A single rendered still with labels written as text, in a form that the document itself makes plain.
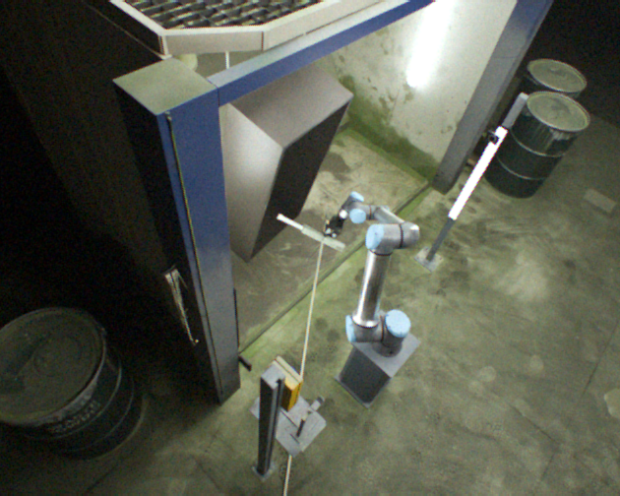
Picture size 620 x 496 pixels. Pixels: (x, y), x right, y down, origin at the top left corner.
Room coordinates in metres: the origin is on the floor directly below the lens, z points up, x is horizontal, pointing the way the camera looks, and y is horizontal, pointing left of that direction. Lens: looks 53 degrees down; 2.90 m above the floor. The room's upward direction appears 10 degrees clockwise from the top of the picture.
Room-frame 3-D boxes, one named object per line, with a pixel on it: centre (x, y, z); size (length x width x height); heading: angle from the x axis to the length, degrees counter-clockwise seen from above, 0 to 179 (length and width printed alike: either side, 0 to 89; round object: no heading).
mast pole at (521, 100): (2.29, -1.05, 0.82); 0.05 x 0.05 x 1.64; 55
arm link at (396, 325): (1.11, -0.53, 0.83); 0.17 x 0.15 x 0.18; 102
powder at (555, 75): (4.17, -2.10, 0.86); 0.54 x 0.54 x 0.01
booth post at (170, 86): (0.88, 0.42, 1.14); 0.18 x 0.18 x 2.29; 55
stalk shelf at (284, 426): (0.56, -0.04, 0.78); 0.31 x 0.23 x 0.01; 55
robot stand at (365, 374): (1.12, -0.54, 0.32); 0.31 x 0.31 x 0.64; 55
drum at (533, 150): (3.53, -1.97, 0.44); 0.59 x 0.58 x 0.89; 160
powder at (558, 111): (3.53, -1.97, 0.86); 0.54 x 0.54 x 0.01
